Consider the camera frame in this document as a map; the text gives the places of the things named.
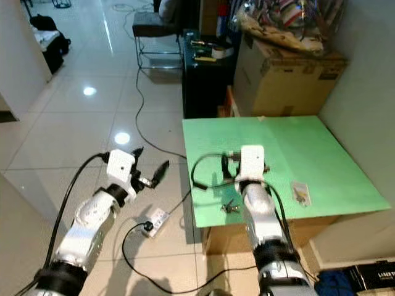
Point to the key bunch with white charm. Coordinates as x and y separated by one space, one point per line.
230 208

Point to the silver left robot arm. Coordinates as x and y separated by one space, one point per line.
89 222

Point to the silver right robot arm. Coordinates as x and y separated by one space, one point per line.
262 216

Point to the white power strip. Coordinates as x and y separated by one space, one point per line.
158 217

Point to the red orange flat item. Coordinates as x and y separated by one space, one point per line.
228 106

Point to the cardboard box under green board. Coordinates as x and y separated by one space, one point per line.
225 237

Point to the white printed card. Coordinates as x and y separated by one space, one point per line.
300 193

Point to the black cabinet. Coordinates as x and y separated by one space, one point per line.
203 86

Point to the large brown cardboard box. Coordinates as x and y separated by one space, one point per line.
284 83

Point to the white tape roll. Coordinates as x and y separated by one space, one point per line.
221 53

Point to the yellow green tool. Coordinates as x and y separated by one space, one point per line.
202 44

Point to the black bag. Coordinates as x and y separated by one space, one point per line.
55 49

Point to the clear plastic bag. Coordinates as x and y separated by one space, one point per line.
281 34

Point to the white cloth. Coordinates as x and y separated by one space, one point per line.
46 38

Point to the striped colourful fabric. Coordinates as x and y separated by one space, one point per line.
290 11

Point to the black box with white print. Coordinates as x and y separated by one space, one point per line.
373 276

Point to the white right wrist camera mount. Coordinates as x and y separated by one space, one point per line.
252 161

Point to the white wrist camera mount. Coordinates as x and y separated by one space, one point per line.
121 166
252 161

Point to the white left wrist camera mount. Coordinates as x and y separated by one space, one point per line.
121 166

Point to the metal frame chair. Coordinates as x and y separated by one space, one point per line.
155 24

